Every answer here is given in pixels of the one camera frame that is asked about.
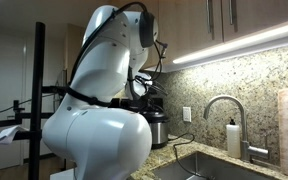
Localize stainless steel cooker machine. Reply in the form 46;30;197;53
146;120;170;150

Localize black cooker power cable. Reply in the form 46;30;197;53
168;133;215;180

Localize brown wooden wall cabinets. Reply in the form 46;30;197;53
110;0;288;73

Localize metal cabinet door handle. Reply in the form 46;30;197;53
228;0;239;33
206;0;215;34

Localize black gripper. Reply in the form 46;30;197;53
140;97;165;113

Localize under-cabinet light strip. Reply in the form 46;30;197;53
172;19;288;66

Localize white soap dispenser bottle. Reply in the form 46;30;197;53
226;118;242;159

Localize black pot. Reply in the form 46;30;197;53
140;110;170;125

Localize white double wall outlet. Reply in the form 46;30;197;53
182;106;192;123

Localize brushed steel kitchen faucet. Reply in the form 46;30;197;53
203;94;270;164

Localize stainless steel sink basin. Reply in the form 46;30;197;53
150;151;278;180

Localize black camera stand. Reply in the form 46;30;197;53
0;21;68;180

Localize white paper tag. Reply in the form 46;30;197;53
0;125;30;145

